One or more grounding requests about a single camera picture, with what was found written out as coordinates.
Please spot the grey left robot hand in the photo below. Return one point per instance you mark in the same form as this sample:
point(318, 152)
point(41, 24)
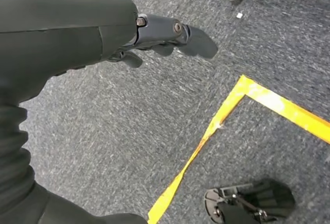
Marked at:
point(64, 28)

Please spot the black robot foot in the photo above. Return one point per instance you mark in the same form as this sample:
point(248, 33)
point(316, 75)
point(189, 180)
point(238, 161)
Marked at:
point(257, 202)

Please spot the small white paper scrap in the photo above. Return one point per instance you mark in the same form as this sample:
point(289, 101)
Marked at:
point(239, 15)

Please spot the yellow floor tape square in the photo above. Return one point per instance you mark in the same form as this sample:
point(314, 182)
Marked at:
point(270, 99)

